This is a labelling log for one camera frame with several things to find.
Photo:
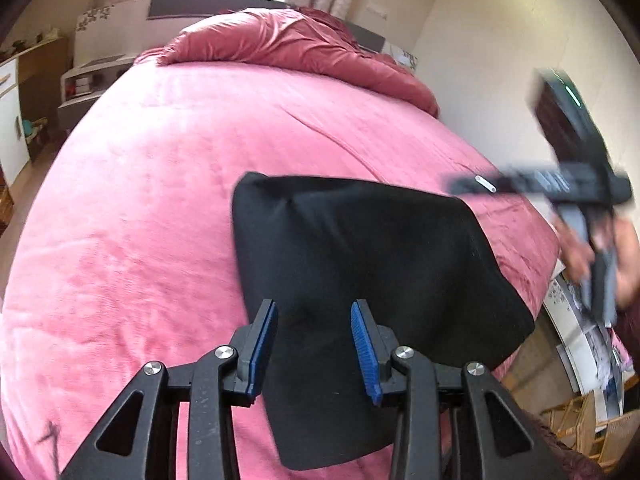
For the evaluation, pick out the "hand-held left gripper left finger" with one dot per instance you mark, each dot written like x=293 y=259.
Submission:
x=260 y=355

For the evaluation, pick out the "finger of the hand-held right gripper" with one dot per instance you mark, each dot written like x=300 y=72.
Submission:
x=485 y=184

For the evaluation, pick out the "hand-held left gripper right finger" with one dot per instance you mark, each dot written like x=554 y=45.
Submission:
x=364 y=355

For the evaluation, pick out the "black pants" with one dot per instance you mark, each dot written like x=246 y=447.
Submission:
x=375 y=240

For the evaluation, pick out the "person's right hand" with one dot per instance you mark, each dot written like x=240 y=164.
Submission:
x=575 y=255

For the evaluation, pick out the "printed picture panel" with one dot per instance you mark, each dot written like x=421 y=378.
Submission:
x=585 y=345

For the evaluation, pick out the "pink bed blanket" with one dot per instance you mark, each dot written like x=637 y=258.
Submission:
x=150 y=185

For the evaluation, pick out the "person's maroon clothing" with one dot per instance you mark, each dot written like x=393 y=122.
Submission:
x=555 y=455

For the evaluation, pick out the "crumpled pink duvet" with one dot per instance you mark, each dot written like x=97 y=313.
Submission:
x=300 y=40

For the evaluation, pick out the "wicker chair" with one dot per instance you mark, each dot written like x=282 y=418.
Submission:
x=615 y=435

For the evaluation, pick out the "white bedside shelf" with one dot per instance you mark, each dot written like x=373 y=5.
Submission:
x=95 y=66

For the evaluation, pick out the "dark grey headboard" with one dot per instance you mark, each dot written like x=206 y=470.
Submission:
x=200 y=6

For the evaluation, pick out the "white cabinet with wooden top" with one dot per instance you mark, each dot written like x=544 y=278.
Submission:
x=10 y=130

